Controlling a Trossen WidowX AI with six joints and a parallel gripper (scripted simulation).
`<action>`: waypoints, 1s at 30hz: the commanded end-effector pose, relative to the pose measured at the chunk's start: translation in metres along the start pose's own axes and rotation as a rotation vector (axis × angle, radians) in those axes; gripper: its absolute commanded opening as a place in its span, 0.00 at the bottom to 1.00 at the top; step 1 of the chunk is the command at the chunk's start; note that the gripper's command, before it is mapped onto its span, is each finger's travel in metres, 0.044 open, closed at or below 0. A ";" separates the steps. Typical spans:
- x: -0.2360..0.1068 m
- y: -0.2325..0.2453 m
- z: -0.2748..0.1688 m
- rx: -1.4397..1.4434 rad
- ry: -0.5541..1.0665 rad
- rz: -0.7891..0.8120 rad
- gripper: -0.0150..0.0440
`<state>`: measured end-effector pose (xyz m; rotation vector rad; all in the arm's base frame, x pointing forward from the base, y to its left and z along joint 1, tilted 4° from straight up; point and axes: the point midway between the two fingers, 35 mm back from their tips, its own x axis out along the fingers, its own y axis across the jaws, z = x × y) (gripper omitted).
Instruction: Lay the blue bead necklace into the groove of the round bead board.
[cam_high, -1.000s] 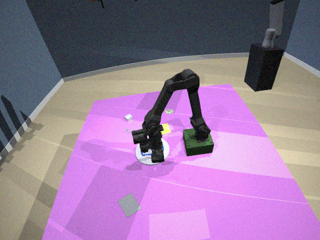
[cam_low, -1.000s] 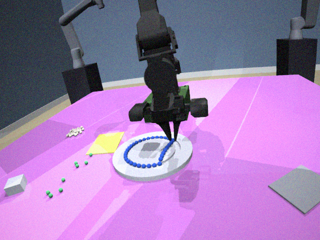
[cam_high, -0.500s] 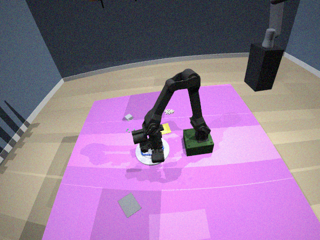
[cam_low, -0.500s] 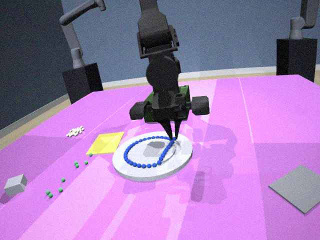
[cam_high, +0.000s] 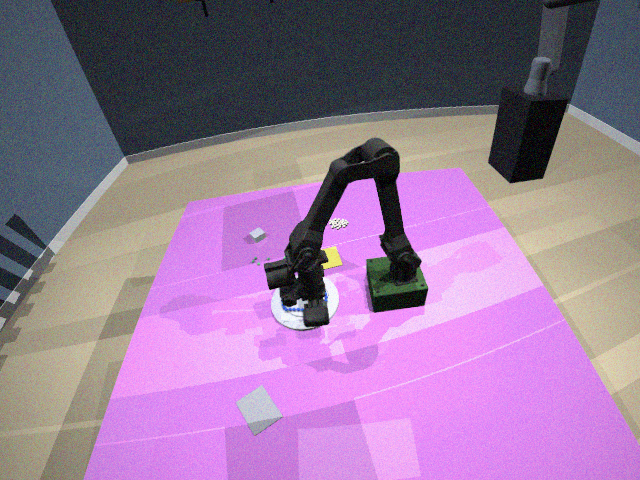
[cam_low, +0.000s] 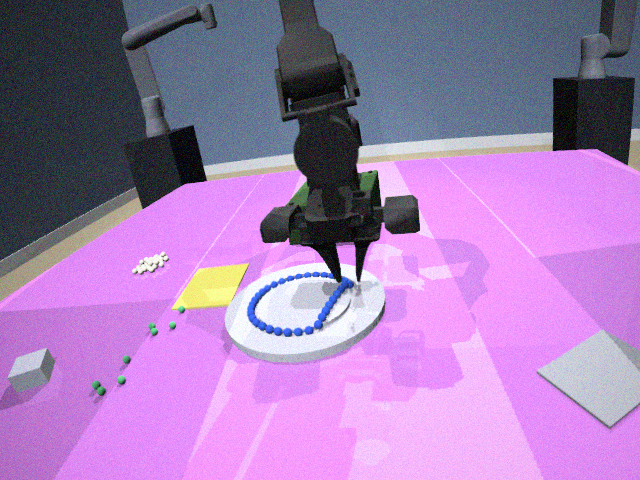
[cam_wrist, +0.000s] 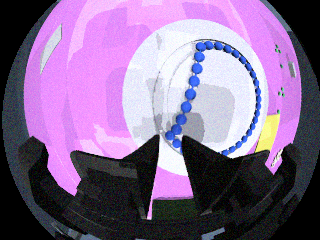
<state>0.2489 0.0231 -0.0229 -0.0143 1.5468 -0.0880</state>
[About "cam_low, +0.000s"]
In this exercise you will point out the yellow flat sheet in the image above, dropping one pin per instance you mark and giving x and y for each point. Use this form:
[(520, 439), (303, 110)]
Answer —
[(212, 287)]

